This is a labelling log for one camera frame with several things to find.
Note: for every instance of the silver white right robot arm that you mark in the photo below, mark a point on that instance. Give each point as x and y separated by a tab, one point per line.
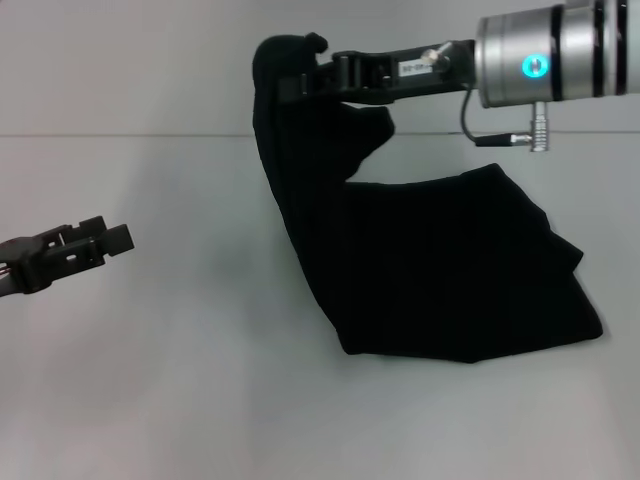
560	55

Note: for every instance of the black t-shirt with white lettering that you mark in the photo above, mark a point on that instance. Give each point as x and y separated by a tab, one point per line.
425	250

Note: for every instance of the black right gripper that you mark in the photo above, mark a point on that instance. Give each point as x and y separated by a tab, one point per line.
400	70

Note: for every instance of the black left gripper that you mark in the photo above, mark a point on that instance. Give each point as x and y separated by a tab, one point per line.
45	260

